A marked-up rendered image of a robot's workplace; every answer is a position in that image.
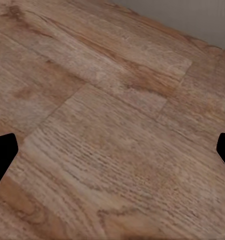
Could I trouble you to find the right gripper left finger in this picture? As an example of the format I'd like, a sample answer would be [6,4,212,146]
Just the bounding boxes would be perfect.
[0,133,19,180]

